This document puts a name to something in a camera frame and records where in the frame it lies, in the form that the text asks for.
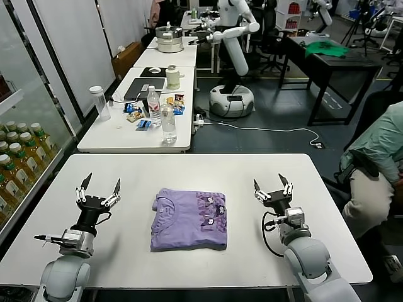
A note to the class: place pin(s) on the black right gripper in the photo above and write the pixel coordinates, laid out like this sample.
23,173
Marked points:
278,201

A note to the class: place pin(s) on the black table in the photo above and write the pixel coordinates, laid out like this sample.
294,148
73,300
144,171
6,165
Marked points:
346,64

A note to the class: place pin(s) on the white shelf red boxes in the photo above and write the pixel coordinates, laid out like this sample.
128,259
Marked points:
291,14

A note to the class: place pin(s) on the yellow tea bottle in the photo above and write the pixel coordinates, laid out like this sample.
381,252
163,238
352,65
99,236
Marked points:
2,146
11,176
31,151
12,136
42,141
22,127
10,125
22,163

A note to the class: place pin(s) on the floor socket box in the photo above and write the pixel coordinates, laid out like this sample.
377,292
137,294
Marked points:
393,263

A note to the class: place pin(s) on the white power strip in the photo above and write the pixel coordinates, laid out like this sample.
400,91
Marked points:
198,121

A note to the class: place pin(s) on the black snack packet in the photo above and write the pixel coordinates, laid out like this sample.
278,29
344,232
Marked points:
179,98

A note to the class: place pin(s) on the cardboard box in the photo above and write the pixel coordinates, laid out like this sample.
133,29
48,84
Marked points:
126,59

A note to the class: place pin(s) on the seated person green jacket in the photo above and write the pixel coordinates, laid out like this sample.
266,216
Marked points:
381,141

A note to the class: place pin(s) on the white mouse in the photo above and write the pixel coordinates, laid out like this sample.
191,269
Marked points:
154,70

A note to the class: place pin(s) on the grey laptop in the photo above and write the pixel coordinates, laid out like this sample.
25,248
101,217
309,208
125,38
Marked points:
138,88

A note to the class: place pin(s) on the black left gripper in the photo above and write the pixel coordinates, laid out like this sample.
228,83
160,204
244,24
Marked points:
91,207

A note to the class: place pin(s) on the white table with steamer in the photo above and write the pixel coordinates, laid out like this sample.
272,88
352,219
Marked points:
170,59

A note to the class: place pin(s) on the blue bin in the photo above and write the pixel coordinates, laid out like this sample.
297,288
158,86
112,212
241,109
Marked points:
351,15

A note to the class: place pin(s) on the yellow snack packet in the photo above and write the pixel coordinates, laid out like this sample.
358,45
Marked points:
169,100

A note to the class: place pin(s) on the person in pink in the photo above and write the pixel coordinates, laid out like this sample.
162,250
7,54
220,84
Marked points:
155,12

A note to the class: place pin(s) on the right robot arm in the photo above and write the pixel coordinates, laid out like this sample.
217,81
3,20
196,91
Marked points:
311,255

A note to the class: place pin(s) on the white side table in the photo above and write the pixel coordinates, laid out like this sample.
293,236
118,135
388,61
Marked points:
104,138

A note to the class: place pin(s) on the glass display fridge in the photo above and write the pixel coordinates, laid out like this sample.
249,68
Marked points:
34,187

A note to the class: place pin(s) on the green bottle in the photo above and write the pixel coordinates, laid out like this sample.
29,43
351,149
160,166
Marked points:
194,14

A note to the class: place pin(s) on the green cloth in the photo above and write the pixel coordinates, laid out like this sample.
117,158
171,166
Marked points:
325,48

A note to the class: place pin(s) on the large clear water bottle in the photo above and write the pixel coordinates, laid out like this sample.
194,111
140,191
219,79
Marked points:
168,126

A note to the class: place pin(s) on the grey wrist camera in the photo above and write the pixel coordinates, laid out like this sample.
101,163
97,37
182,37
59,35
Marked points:
295,216
73,239

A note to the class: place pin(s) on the small white remote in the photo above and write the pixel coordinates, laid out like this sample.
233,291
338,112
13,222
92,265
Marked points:
145,88

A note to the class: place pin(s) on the purple t-shirt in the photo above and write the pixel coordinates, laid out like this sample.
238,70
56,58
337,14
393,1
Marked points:
176,226

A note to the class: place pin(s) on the red label water bottle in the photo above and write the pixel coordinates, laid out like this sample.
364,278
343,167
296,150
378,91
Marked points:
153,110

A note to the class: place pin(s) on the black tripod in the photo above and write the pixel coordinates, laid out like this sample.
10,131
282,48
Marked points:
354,26

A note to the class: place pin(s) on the cream jug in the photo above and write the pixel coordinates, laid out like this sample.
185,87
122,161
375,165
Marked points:
172,78

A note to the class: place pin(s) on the brown snack packet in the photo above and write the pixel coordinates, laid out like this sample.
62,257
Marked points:
134,117

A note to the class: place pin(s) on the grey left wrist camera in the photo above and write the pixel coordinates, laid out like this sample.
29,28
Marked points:
73,239

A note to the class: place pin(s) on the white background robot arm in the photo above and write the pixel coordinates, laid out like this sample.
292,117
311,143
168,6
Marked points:
324,15

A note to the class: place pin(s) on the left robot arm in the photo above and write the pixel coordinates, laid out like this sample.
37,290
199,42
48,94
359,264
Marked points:
66,273

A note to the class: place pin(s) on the black mouse pad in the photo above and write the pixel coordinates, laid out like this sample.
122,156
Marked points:
145,75

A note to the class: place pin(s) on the clear tumbler white lid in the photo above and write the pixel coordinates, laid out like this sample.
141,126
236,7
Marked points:
101,107

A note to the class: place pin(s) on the white humanoid robot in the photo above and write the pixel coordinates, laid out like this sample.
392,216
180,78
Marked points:
234,53

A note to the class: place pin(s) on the cream steamer pot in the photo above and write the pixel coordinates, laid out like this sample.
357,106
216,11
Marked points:
170,42

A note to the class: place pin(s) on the blue snack packet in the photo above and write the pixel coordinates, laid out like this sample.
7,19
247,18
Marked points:
143,125
178,109
130,108

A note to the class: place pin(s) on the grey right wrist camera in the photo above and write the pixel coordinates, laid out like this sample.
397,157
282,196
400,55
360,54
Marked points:
295,216

